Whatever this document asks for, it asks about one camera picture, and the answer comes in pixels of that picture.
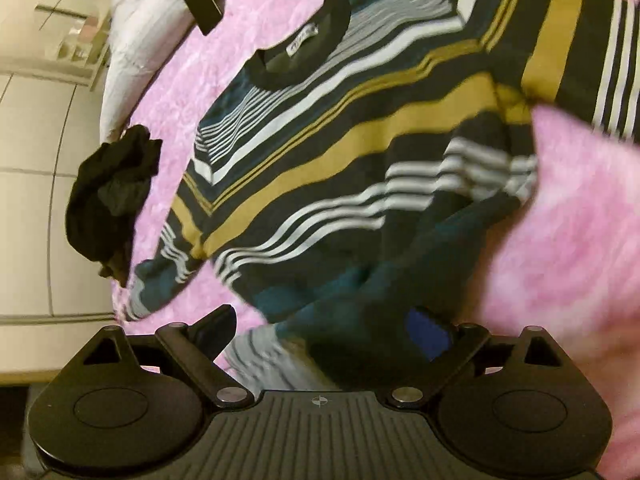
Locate striped knit sweater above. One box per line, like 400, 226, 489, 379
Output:
122, 0, 640, 396

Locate small shelf rack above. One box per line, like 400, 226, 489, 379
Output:
34, 0, 112, 92

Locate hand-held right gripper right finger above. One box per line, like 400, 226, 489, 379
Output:
387, 307, 566, 407

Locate pink fluffy blanket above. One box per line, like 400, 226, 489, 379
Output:
100, 0, 640, 480

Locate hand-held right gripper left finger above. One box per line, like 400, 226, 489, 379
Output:
82, 304, 253, 407

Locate black flat rectangular object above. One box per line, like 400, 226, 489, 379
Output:
181, 0, 223, 37

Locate white pillow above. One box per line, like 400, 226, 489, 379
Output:
99, 0, 243, 142

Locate crumpled black garment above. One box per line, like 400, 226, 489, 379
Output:
65, 124, 163, 288

